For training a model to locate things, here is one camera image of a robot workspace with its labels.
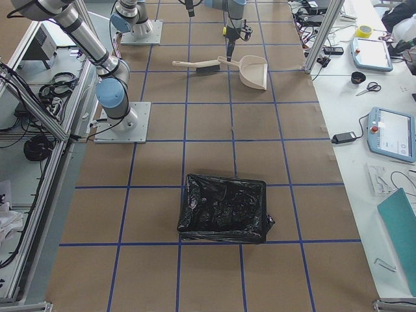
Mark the teach pendant far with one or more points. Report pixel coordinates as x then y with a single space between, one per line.
371 54

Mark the black power adapter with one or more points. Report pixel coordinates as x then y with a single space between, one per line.
342 138

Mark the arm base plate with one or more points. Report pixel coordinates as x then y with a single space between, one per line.
144 34
133 128

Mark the yellow tape roll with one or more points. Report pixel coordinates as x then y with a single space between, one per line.
363 31

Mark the teach pendant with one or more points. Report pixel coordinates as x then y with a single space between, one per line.
392 134
371 54

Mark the black tape roll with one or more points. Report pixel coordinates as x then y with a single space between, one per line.
357 77

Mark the bin with black bag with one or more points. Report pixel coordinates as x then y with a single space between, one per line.
224 209

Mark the scissors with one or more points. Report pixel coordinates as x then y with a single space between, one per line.
371 87

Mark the aluminium frame post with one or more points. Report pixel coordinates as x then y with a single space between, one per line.
325 28

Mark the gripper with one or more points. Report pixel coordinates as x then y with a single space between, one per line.
231 33

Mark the teach pendant near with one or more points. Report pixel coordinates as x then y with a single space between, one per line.
392 134

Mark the teal folder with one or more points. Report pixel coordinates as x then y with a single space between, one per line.
399 220

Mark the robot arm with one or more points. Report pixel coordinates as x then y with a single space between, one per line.
236 27
112 91

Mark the white plastic dustpan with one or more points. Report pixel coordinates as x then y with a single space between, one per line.
252 70

